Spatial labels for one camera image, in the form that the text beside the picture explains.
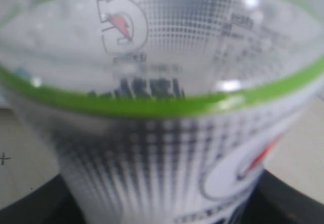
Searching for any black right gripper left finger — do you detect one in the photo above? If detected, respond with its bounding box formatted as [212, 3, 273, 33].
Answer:
[1, 175, 85, 223]

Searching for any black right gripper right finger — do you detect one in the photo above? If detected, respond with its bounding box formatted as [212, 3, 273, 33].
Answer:
[242, 171, 323, 224]

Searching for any clear plastic drink bottle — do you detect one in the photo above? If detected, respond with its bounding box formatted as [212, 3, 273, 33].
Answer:
[1, 0, 323, 223]

